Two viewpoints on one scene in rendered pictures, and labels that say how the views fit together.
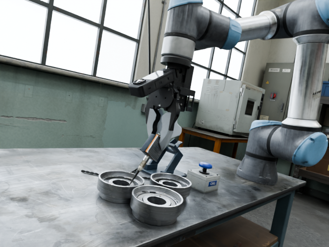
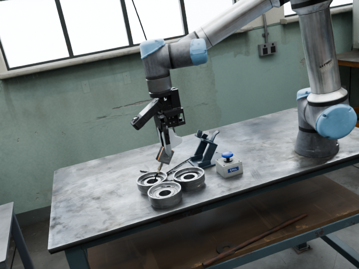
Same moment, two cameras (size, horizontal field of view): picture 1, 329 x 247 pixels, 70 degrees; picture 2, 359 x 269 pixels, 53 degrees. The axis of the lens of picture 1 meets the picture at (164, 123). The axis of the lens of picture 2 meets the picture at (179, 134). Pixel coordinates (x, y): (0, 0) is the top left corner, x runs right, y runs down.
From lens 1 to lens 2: 0.76 m
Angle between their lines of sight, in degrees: 33
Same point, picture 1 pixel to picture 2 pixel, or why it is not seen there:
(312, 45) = (304, 18)
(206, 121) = not seen: outside the picture
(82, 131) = (191, 101)
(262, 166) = (310, 140)
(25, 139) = not seen: hidden behind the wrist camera
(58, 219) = (110, 208)
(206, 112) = not seen: outside the picture
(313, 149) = (331, 124)
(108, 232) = (131, 214)
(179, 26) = (148, 72)
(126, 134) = (246, 88)
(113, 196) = (143, 191)
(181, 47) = (154, 87)
